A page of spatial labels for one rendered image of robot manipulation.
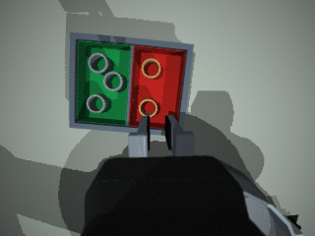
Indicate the bronze bushing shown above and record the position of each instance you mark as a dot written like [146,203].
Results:
[148,61]
[148,114]

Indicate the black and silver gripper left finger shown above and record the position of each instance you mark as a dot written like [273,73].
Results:
[139,142]

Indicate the grey round turntable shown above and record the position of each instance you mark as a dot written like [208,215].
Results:
[261,211]

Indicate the dark grey metal sleeve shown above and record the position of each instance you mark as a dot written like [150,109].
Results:
[92,60]
[106,81]
[90,103]

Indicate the red and green divided bin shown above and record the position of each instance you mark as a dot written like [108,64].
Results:
[169,89]

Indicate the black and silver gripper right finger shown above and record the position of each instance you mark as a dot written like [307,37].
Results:
[179,142]

